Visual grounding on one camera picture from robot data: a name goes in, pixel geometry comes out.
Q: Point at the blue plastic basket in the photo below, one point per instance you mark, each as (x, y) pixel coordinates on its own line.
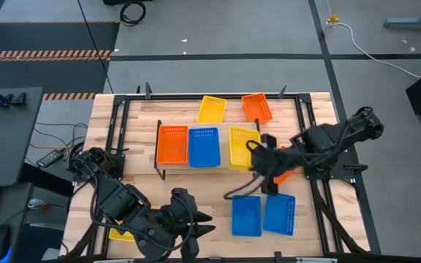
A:
(246, 215)
(204, 149)
(279, 215)

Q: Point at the dark grey keyboard desk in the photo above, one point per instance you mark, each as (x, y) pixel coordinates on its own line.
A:
(9, 197)

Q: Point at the yellow plastic basket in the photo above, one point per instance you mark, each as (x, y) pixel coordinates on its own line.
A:
(211, 109)
(238, 146)
(117, 235)

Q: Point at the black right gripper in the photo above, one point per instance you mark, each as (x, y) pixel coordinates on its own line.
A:
(272, 160)

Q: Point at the black floor mat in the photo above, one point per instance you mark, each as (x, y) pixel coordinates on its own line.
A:
(31, 36)

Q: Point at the black desk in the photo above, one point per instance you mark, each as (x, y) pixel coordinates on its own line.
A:
(6, 146)

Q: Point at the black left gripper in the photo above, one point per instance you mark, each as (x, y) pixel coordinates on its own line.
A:
(181, 215)

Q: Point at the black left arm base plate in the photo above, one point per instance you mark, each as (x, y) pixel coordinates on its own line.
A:
(119, 171)

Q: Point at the black metal table frame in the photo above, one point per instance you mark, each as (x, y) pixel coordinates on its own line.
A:
(181, 97)

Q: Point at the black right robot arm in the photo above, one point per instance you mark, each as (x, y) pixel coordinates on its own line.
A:
(324, 142)

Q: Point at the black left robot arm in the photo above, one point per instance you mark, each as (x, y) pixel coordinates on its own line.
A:
(123, 202)

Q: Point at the black table clamp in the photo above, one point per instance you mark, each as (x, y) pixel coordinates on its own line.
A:
(278, 257)
(147, 91)
(282, 92)

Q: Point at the black monitor stand foot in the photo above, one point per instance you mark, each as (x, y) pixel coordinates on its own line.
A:
(19, 99)

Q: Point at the white red plug device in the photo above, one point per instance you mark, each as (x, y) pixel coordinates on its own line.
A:
(35, 204)

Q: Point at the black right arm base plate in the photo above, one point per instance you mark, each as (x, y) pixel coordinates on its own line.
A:
(345, 171)

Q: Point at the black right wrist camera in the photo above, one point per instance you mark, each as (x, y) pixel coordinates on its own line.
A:
(270, 187)

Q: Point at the yellow floor fitting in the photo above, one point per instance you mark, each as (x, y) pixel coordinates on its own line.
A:
(333, 19)

